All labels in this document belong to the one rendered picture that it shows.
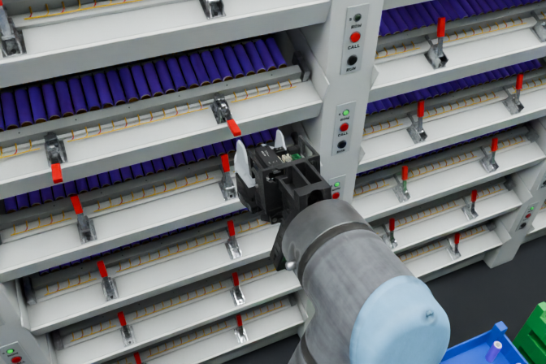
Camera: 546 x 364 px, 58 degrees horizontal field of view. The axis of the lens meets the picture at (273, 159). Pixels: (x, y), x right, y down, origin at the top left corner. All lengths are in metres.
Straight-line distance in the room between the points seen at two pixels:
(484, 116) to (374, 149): 0.29
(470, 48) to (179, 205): 0.65
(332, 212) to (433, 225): 0.99
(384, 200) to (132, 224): 0.60
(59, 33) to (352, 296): 0.51
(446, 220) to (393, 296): 1.08
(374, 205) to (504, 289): 0.74
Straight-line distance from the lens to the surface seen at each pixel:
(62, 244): 0.96
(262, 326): 1.44
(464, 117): 1.21
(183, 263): 1.10
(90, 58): 0.72
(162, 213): 0.95
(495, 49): 1.11
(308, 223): 0.48
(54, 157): 0.79
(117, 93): 0.85
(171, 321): 1.25
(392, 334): 0.41
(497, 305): 1.78
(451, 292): 1.76
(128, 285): 1.10
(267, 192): 0.56
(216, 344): 1.42
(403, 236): 1.42
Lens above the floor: 1.40
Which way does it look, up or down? 42 degrees down
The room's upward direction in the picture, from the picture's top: straight up
